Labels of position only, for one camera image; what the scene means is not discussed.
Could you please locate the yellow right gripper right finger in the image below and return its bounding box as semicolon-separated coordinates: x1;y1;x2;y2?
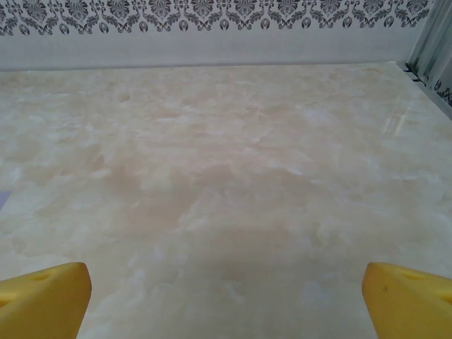
362;261;452;339

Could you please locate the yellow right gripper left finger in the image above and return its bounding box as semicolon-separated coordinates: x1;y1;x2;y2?
0;261;93;339

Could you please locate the aluminium frame post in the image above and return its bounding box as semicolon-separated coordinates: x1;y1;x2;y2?
405;0;452;84

